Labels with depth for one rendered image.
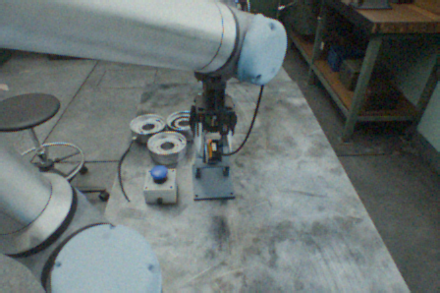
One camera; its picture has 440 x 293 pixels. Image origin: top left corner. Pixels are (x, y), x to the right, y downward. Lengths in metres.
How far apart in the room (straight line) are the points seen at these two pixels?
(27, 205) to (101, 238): 0.09
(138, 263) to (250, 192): 0.44
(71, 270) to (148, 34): 0.27
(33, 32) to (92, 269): 0.26
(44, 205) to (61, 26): 0.26
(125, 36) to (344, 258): 0.59
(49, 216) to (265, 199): 0.49
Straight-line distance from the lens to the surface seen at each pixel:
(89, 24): 0.23
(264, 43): 0.35
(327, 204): 0.79
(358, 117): 2.38
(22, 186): 0.41
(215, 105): 0.56
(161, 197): 0.74
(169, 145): 0.90
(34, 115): 1.63
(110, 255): 0.40
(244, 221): 0.71
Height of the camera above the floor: 1.35
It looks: 38 degrees down
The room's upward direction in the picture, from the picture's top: straight up
